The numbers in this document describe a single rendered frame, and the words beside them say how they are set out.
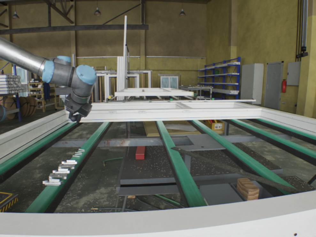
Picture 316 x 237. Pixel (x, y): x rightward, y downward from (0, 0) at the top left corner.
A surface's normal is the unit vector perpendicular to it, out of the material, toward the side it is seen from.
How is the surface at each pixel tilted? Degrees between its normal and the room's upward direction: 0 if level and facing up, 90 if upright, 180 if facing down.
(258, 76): 90
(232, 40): 90
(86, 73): 48
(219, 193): 0
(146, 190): 0
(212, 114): 90
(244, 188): 90
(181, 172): 0
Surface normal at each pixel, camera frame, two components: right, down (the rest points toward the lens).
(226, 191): 0.00, -0.98
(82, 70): 0.54, -0.55
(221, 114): 0.11, 0.19
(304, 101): -1.00, 0.02
